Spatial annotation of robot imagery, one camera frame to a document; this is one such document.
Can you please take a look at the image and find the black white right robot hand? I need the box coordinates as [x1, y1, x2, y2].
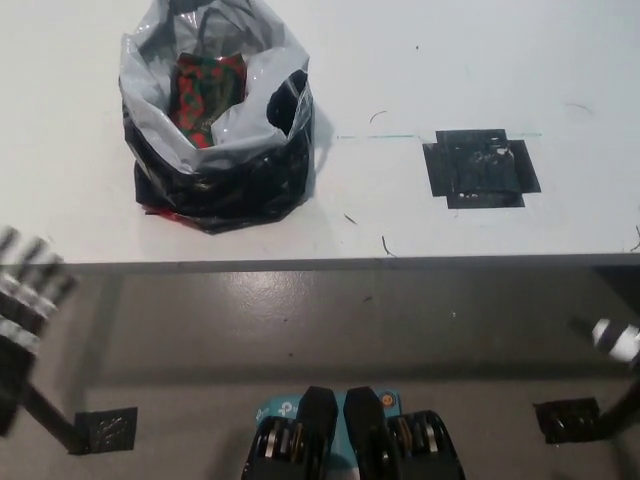
[569, 315, 640, 361]

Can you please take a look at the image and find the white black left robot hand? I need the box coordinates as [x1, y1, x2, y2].
[0, 224, 80, 359]

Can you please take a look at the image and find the black plastic bag grey inside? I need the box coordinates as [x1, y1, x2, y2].
[118, 0, 317, 235]

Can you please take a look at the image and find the red green coffee bean bag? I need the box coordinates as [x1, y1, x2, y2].
[169, 52, 249, 150]

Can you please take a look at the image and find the large black tape patch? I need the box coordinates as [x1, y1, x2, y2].
[422, 128, 542, 210]

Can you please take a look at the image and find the teal router box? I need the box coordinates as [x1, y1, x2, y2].
[255, 389, 401, 457]

